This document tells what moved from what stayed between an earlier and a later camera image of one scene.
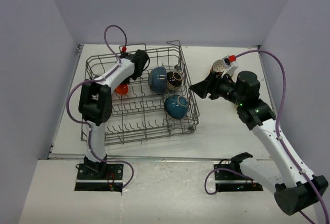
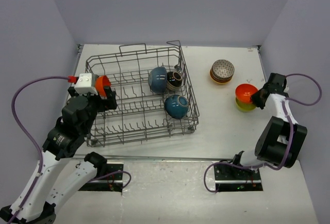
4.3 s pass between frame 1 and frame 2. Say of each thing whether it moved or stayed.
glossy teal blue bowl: stayed
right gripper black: moved
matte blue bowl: stayed
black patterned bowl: stayed
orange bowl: moved
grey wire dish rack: stayed
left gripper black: moved
